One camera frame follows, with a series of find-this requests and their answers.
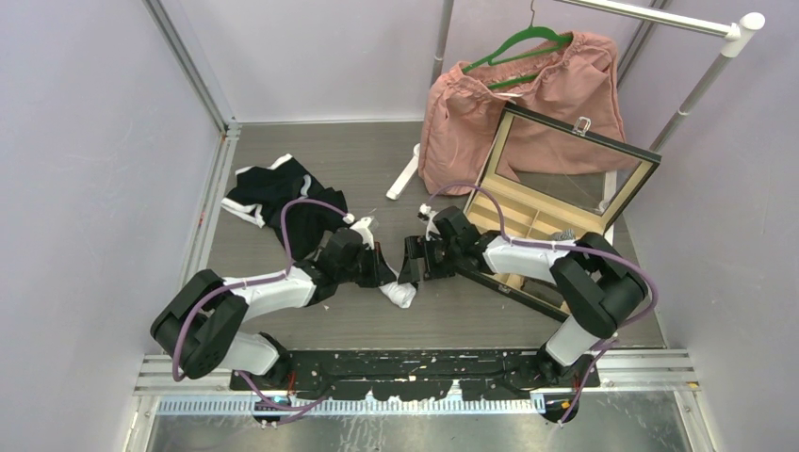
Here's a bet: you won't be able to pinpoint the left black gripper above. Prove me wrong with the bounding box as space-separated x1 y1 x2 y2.
336 241 395 288

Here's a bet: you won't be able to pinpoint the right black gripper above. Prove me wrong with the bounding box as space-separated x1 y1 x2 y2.
399 234 462 284

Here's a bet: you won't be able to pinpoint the white black-trimmed underwear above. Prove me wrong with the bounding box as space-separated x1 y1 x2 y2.
376 250 417 309

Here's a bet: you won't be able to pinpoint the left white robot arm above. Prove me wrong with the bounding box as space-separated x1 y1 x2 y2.
150 228 397 389

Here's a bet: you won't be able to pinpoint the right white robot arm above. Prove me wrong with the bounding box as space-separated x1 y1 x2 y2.
397 205 657 385

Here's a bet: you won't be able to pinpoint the black white-trimmed underwear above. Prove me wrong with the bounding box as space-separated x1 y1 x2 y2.
221 153 349 260

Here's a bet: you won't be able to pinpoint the grey striped rolled underwear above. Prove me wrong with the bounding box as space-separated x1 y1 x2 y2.
550 229 577 243

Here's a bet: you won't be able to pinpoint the black compartment storage box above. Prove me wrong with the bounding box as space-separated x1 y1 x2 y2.
452 103 663 322

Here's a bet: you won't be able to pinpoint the pink hanging shorts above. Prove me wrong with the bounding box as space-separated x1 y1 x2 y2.
417 31 634 196

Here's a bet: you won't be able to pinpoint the green clothes hanger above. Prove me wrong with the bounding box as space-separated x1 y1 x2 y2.
462 0 574 91

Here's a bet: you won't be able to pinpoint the white metal clothes rack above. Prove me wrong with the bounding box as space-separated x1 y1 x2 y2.
385 0 767 245

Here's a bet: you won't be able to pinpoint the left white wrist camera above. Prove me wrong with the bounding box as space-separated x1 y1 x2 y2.
342 213 379 250

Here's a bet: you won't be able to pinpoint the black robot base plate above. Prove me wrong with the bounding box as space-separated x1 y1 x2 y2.
252 348 600 401

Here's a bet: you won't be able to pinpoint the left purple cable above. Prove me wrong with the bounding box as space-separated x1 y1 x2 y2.
171 198 357 426

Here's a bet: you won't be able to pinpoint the purple cable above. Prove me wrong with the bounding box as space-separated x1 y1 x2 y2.
171 198 357 426
419 182 660 426

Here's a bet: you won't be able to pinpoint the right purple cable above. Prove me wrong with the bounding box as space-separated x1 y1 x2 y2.
419 182 660 426

